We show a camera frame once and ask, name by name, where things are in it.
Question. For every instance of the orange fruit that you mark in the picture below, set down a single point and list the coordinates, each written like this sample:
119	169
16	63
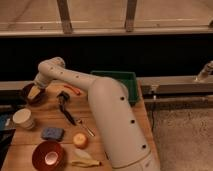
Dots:
80	140

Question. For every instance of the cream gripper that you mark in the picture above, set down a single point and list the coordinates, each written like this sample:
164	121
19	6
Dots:
34	92

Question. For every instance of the black handled brush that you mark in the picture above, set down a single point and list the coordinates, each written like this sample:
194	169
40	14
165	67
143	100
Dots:
63	98

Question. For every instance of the purple bowl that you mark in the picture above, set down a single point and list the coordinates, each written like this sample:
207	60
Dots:
24	94

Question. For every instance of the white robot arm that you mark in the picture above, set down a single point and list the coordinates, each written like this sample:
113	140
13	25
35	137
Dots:
123	139

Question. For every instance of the white paper cup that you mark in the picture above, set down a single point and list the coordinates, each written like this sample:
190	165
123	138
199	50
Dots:
24	119

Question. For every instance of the metal rail beam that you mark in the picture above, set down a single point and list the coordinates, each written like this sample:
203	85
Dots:
176	92

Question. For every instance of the red bowl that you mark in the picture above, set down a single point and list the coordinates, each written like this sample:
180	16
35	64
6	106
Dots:
47	156

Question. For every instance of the blue sponge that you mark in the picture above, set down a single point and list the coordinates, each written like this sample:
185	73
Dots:
52	133

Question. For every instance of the green plastic tray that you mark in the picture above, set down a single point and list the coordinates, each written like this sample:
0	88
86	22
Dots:
127	78

